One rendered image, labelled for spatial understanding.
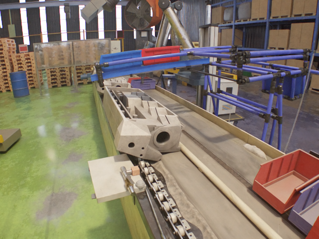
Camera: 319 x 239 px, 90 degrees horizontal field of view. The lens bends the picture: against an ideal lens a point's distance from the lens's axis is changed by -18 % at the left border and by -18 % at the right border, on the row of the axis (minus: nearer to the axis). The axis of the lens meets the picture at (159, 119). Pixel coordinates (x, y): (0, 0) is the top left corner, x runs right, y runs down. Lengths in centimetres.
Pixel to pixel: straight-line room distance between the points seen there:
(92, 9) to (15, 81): 374
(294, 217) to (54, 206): 187
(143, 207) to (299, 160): 82
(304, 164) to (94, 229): 156
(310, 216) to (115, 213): 146
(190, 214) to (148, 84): 225
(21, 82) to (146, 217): 717
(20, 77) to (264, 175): 742
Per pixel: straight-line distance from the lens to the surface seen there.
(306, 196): 86
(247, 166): 113
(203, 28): 321
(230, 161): 115
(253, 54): 116
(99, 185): 88
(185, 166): 105
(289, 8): 1108
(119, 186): 85
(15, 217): 213
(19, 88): 763
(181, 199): 86
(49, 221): 194
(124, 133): 92
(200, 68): 241
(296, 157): 113
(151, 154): 104
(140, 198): 83
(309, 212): 98
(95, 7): 781
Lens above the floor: 134
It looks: 21 degrees down
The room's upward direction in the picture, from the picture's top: straight up
